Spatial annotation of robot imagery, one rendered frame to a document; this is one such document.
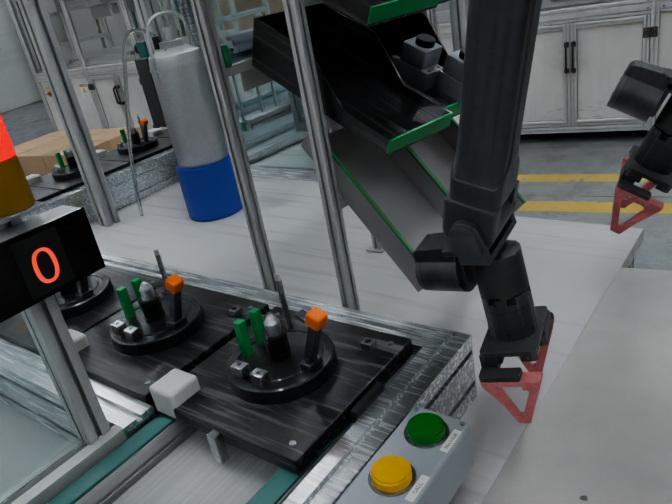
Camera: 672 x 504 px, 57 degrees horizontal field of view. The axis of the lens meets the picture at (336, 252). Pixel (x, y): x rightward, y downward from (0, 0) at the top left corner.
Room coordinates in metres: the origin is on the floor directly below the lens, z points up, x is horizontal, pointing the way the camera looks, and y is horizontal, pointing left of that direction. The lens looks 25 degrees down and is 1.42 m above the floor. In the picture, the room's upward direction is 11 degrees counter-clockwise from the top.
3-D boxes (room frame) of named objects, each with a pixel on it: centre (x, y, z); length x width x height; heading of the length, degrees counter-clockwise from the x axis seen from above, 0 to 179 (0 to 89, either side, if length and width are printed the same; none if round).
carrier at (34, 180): (1.93, 0.76, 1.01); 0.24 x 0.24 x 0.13; 49
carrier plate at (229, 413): (0.66, 0.09, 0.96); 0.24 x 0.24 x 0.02; 49
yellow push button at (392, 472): (0.45, -0.01, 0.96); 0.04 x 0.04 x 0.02
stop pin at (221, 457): (0.56, 0.18, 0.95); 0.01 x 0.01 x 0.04; 49
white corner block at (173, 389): (0.65, 0.23, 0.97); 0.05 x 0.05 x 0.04; 49
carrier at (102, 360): (0.83, 0.29, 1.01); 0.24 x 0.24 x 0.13; 49
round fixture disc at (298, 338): (0.66, 0.09, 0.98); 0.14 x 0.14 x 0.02
